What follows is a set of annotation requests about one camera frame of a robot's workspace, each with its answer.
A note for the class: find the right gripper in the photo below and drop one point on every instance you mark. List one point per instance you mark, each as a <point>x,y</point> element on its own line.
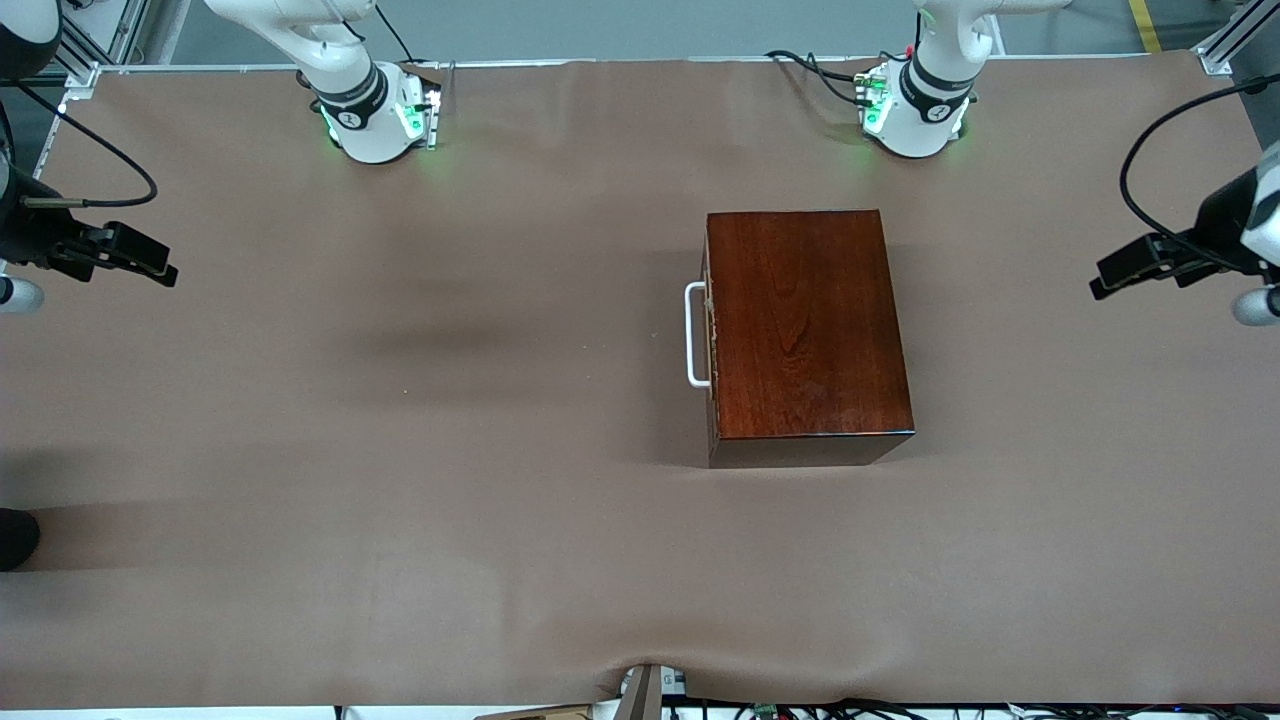
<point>32,236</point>

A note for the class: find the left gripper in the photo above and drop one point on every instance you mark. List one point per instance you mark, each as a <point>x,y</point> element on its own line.
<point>1218,229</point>

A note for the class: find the black round knob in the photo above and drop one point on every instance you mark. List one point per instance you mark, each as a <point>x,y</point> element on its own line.
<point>1256,85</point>

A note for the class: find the dark red-brown wooden cabinet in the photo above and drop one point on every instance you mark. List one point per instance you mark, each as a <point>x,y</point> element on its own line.
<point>810,330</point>

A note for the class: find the brown table mat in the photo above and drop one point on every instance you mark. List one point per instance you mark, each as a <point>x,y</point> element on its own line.
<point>400,550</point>

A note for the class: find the brown cardboard piece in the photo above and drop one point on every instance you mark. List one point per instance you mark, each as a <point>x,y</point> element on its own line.
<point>540,713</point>

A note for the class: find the aluminium frame post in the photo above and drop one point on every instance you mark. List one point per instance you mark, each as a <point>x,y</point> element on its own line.
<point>1235,35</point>
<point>100,40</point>

